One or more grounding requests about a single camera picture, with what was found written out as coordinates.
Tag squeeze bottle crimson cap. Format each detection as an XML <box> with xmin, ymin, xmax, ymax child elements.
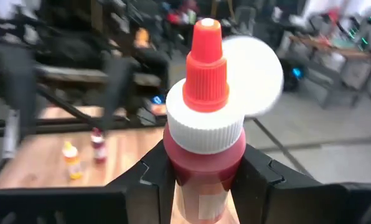
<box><xmin>90</xmin><ymin>128</ymin><xmax>108</xmax><ymax>163</ymax></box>

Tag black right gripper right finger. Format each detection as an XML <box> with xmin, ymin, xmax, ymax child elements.
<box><xmin>231</xmin><ymin>143</ymin><xmax>350</xmax><ymax>224</ymax></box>

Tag squeeze bottle coral red cap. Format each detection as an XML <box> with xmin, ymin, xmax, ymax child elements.
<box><xmin>162</xmin><ymin>17</ymin><xmax>247</xmax><ymax>224</ymax></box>

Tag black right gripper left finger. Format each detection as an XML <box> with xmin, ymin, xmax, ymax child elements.
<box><xmin>106</xmin><ymin>139</ymin><xmax>177</xmax><ymax>224</ymax></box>

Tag white globe table lamp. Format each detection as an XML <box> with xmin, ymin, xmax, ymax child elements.
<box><xmin>221</xmin><ymin>35</ymin><xmax>284</xmax><ymax>118</ymax></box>

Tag computer tower blue lights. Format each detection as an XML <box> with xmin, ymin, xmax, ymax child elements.
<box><xmin>141</xmin><ymin>93</ymin><xmax>168</xmax><ymax>116</ymax></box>

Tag silver frame bracket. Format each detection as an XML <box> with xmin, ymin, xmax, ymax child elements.
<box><xmin>3</xmin><ymin>110</ymin><xmax>20</xmax><ymax>159</ymax></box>

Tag yellow squeeze bottle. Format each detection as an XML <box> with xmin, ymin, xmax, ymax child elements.
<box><xmin>62</xmin><ymin>141</ymin><xmax>83</xmax><ymax>180</ymax></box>

